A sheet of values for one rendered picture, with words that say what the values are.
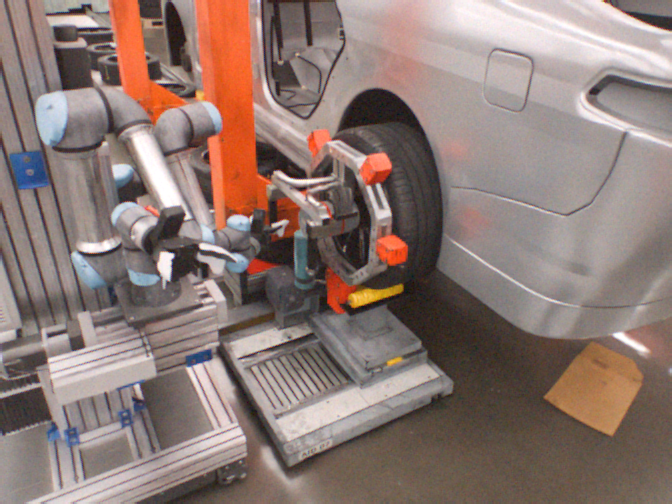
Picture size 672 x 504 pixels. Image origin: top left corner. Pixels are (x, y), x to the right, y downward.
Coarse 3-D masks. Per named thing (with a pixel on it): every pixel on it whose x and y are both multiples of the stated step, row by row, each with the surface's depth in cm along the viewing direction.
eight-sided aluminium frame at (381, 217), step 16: (336, 144) 207; (320, 160) 215; (352, 160) 193; (320, 176) 228; (368, 192) 189; (368, 208) 191; (384, 208) 190; (384, 224) 190; (320, 240) 233; (336, 256) 232; (336, 272) 226; (352, 272) 222; (368, 272) 202
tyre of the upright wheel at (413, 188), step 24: (360, 144) 202; (384, 144) 195; (408, 144) 198; (408, 168) 192; (432, 168) 196; (408, 192) 189; (432, 192) 194; (408, 216) 189; (432, 216) 194; (408, 240) 192; (432, 240) 198; (408, 264) 199; (432, 264) 209; (384, 288) 214
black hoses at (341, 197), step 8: (328, 192) 188; (336, 192) 188; (344, 192) 187; (352, 192) 189; (328, 200) 198; (336, 200) 186; (344, 200) 186; (352, 200) 188; (336, 208) 185; (344, 208) 186; (352, 208) 188; (336, 216) 184; (344, 216) 186; (352, 216) 188
